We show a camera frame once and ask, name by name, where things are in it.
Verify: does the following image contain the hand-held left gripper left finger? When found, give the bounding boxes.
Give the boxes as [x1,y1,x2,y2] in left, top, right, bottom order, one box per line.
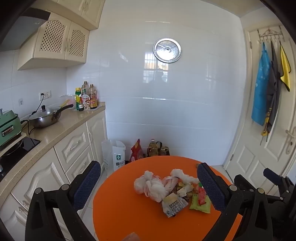
[25,160,101,241]

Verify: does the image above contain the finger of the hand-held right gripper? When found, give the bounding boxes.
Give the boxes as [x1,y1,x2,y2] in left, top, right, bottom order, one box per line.
[233,174,258,193]
[263,168,290,188]

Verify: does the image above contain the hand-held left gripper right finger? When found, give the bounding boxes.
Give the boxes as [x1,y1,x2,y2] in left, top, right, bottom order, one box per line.
[196,162,277,241]

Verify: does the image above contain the green and white snack packet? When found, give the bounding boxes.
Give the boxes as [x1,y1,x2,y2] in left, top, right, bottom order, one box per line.
[189,193,211,214]

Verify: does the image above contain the red sauce sachet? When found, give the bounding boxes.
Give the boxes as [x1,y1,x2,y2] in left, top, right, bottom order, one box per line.
[197,183,208,206]

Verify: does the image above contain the white panelled door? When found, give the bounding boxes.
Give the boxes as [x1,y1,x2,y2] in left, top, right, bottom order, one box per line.
[223,22,296,197]

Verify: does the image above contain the yellow food scraps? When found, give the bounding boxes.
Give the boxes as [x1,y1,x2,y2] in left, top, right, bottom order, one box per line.
[174,182,197,198]

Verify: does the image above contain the white tissue wad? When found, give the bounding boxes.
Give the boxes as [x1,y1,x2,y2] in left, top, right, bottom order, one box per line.
[170,169,200,184]

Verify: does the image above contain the clear plastic jug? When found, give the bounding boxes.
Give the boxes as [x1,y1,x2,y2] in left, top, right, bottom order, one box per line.
[101,140,116,171]

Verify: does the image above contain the round orange table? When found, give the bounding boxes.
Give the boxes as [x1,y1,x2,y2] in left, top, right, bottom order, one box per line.
[92,156,243,241]

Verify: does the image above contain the beige printed wrapper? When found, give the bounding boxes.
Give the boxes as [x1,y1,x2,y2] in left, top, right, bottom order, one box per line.
[161,193,189,218]

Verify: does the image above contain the white rice bag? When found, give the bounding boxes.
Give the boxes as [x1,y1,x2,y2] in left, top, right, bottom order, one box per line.
[112,140,126,172]

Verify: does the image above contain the cream base cabinets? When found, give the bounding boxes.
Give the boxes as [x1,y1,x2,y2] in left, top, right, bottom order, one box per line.
[0,102,108,241]

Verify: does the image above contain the white plastic bag bundle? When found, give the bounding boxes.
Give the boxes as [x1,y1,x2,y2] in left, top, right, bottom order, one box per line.
[134,171,166,202]

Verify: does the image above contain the red rice bag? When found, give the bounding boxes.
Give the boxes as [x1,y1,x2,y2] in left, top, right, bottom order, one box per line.
[129,138,144,163]

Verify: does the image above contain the dark patterned bag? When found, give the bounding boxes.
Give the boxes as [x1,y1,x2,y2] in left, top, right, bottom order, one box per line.
[156,141,170,156]

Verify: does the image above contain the yellow cooking oil bottle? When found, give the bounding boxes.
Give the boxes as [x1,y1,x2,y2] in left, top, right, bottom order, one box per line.
[148,139,159,157]

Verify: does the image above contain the black induction cooktop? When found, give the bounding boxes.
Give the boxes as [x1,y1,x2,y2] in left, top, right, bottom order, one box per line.
[0,137,41,173]

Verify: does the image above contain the steel wok with lid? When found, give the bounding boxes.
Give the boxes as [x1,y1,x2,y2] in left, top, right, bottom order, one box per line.
[29,104,74,128]

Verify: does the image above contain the dark grey apron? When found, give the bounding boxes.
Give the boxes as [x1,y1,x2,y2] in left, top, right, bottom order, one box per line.
[261,42,282,142]

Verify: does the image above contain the blue apron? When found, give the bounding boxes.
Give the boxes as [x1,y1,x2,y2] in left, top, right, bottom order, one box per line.
[251,42,271,126]

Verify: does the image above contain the brown sauce bottle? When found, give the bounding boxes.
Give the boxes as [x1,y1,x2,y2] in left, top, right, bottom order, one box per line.
[89,84,98,110]

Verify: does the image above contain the translucent plastic container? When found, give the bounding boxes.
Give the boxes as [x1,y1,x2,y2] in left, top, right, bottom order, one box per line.
[59,94,75,108]

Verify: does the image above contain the tall clear bottle red label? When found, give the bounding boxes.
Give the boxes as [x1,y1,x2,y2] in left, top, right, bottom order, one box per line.
[81,81,90,110]

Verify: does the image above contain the green kitchen appliance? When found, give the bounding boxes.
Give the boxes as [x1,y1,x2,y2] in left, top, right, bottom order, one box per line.
[0,108,22,147]

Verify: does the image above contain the yellow towel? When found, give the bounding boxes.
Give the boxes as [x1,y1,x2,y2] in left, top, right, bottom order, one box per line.
[280,43,291,92]

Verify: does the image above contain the metal door hook rack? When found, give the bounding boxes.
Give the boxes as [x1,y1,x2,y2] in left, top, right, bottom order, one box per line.
[257,25,286,44]

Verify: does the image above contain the round metal steamer plate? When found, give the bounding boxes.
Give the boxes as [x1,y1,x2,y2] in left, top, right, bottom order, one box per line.
[153,38,182,63]

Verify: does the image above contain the grey range hood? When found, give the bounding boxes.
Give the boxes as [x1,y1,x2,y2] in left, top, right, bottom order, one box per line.
[0,7,51,52]

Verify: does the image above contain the cream lattice wall cabinet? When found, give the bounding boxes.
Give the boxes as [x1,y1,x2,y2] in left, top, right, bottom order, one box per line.
[17,13,90,70]

